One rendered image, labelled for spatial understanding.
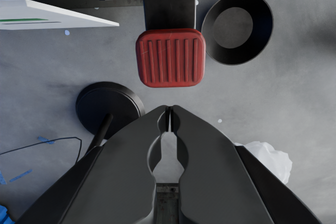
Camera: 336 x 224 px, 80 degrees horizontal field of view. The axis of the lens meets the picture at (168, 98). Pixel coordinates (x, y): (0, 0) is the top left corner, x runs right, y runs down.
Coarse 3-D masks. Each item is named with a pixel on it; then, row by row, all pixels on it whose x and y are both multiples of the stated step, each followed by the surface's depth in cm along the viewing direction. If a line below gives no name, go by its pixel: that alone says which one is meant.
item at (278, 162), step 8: (240, 144) 114; (248, 144) 115; (256, 144) 110; (264, 144) 109; (256, 152) 109; (264, 152) 109; (272, 152) 114; (280, 152) 113; (264, 160) 108; (272, 160) 109; (280, 160) 113; (288, 160) 114; (272, 168) 110; (280, 168) 113; (288, 168) 115; (280, 176) 114; (288, 176) 119
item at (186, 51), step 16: (144, 32) 19; (160, 32) 19; (176, 32) 19; (192, 32) 19; (144, 48) 20; (160, 48) 20; (176, 48) 20; (192, 48) 20; (144, 64) 20; (160, 64) 20; (176, 64) 20; (192, 64) 20; (144, 80) 21; (160, 80) 21; (176, 80) 21; (192, 80) 21
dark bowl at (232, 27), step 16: (224, 0) 81; (240, 0) 83; (256, 0) 81; (208, 16) 84; (224, 16) 89; (240, 16) 89; (256, 16) 87; (272, 16) 82; (208, 32) 90; (224, 32) 92; (240, 32) 92; (256, 32) 90; (208, 48) 91; (224, 48) 95; (240, 48) 94; (256, 48) 90; (224, 64) 92
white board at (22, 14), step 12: (0, 0) 34; (12, 0) 34; (24, 0) 34; (0, 12) 40; (12, 12) 41; (24, 12) 41; (36, 12) 42; (48, 12) 42; (60, 12) 44; (72, 12) 49; (0, 24) 66; (12, 24) 67; (24, 24) 69; (36, 24) 70; (48, 24) 72; (60, 24) 74; (72, 24) 76; (84, 24) 77; (96, 24) 79; (108, 24) 81
